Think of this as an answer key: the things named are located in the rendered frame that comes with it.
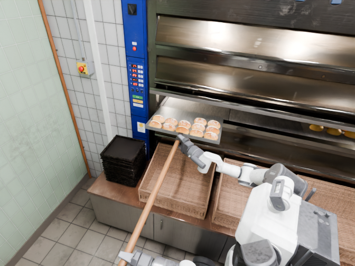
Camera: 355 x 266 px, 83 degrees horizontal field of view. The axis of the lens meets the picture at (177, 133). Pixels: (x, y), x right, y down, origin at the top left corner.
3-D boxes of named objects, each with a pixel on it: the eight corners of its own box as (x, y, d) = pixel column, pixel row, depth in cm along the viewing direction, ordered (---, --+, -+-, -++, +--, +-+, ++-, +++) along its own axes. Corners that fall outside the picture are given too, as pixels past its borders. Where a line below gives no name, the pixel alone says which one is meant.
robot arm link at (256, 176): (258, 168, 125) (282, 168, 103) (253, 189, 122) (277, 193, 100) (241, 162, 124) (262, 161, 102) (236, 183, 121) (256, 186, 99)
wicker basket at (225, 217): (217, 177, 194) (223, 156, 177) (279, 193, 183) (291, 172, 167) (209, 223, 156) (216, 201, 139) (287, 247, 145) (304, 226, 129)
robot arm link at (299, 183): (287, 178, 103) (308, 179, 90) (279, 193, 101) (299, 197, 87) (268, 165, 102) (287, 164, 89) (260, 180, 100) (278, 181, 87)
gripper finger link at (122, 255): (121, 249, 78) (136, 255, 77) (117, 258, 76) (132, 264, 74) (121, 248, 77) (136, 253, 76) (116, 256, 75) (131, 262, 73)
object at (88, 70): (83, 70, 170) (81, 58, 164) (94, 72, 169) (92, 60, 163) (77, 73, 165) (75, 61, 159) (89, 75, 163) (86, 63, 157)
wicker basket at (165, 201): (158, 162, 205) (158, 141, 189) (213, 176, 195) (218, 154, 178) (137, 201, 167) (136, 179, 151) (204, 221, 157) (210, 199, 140)
